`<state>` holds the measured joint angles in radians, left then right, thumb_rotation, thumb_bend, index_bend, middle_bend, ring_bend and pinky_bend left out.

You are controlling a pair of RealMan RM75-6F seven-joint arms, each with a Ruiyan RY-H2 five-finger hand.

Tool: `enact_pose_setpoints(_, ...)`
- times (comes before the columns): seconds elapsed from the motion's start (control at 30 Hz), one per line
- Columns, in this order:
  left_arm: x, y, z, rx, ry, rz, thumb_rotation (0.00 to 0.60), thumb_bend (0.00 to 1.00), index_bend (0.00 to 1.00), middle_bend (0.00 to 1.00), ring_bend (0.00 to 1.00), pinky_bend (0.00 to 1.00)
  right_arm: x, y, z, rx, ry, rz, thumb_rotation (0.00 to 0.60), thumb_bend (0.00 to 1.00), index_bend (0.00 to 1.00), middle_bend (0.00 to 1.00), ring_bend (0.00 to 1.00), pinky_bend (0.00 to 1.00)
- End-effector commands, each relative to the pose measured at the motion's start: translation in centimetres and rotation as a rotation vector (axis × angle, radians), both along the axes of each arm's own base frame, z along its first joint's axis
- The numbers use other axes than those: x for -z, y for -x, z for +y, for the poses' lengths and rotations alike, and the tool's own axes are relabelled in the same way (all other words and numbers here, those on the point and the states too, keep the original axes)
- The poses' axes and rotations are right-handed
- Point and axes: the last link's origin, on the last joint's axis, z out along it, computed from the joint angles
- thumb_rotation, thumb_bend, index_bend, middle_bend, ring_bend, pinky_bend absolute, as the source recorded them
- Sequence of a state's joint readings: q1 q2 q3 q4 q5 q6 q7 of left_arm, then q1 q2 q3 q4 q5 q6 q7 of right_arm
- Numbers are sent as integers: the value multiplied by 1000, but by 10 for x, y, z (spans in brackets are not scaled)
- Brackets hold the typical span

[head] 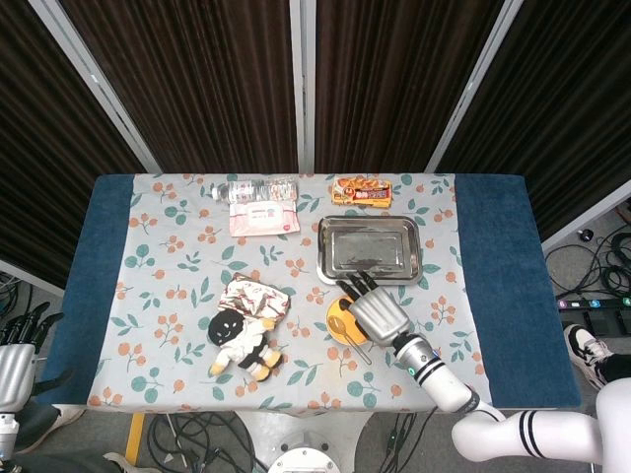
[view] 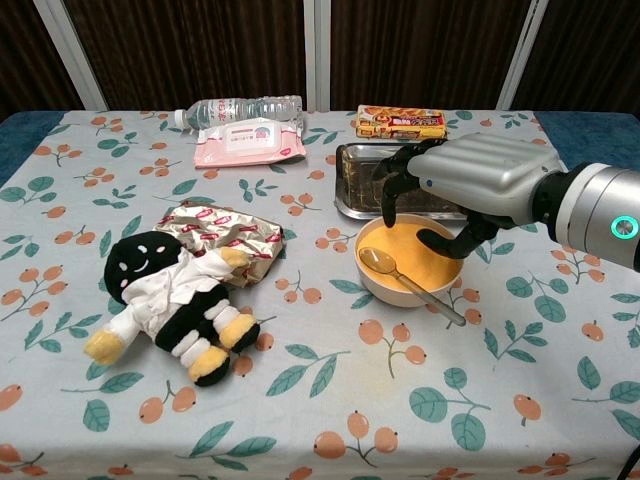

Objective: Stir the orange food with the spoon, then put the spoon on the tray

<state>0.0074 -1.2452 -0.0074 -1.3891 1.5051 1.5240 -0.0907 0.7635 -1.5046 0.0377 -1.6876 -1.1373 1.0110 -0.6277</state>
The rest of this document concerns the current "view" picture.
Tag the rectangular steel tray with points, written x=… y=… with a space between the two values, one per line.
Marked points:
x=360 y=190

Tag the black plush doll white robe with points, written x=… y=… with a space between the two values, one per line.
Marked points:
x=165 y=300

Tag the orange curry box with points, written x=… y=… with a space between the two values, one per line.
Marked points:
x=400 y=122

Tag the pink wet wipes pack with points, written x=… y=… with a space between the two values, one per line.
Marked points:
x=245 y=145

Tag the clear plastic spoon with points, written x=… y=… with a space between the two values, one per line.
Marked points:
x=380 y=260

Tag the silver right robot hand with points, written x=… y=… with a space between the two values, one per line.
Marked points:
x=480 y=170

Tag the clear plastic water bottle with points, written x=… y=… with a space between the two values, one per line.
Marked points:
x=235 y=110

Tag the dark corrugated partition panel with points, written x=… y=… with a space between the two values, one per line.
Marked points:
x=425 y=50
x=590 y=50
x=190 y=45
x=25 y=50

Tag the silver foil snack bag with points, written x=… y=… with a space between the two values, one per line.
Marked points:
x=230 y=230

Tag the cream round bowl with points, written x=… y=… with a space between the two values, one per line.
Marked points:
x=400 y=297

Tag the floral print tablecloth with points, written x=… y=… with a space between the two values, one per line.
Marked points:
x=300 y=400

